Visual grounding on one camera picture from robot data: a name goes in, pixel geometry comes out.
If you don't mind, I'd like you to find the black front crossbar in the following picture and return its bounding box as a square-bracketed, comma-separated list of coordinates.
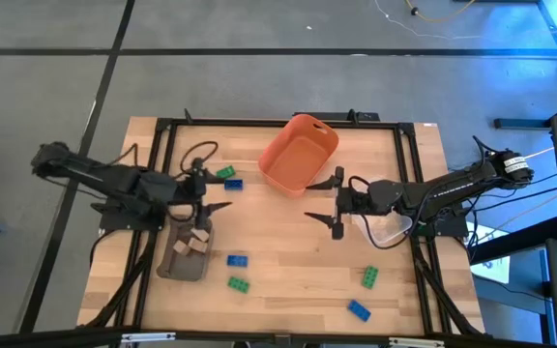
[0, 327, 557, 348]

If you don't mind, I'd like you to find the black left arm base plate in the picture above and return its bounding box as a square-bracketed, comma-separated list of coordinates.
[98, 201, 166, 232]

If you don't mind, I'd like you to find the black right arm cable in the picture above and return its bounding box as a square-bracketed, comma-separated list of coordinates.
[348, 174, 408, 250]

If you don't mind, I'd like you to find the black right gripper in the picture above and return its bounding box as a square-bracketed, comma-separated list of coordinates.
[303, 165, 374, 242]

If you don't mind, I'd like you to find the white paper sheet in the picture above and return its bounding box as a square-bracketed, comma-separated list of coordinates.
[466, 220, 512, 285]

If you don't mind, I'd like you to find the black aluminium table frame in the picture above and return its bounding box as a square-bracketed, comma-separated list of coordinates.
[77, 108, 486, 339]

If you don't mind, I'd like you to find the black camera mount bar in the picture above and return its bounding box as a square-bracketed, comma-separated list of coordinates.
[291, 108, 381, 123]

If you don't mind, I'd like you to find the black floor bar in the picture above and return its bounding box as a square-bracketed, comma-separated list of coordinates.
[494, 91, 557, 131]

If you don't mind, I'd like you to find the yellow floor cable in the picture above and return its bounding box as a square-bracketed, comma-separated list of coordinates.
[403, 0, 476, 23]

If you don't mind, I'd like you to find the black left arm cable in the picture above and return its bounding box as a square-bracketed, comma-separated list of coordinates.
[180, 140, 220, 178]

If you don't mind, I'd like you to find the clear plastic container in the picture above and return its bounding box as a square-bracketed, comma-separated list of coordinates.
[350, 176, 414, 248]

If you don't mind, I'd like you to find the white floor cable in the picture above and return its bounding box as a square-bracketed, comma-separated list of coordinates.
[373, 0, 483, 41]

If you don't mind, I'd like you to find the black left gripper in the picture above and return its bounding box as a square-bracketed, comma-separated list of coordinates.
[181, 157, 233, 231]

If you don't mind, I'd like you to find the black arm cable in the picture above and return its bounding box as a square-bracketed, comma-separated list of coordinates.
[348, 174, 408, 250]
[180, 140, 220, 178]

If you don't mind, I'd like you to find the yellow extension cord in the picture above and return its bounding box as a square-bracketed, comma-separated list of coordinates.
[523, 146, 556, 161]

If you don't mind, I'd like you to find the silver bracket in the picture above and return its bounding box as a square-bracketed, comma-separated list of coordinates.
[388, 336, 447, 348]
[120, 331, 177, 344]

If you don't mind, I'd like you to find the orange plastic basket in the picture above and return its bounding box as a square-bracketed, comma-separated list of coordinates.
[257, 113, 340, 198]

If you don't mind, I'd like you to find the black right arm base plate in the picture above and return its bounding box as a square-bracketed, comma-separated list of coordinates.
[416, 212, 469, 238]

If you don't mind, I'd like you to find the grey plastic bin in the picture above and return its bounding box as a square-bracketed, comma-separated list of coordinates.
[156, 215, 215, 283]

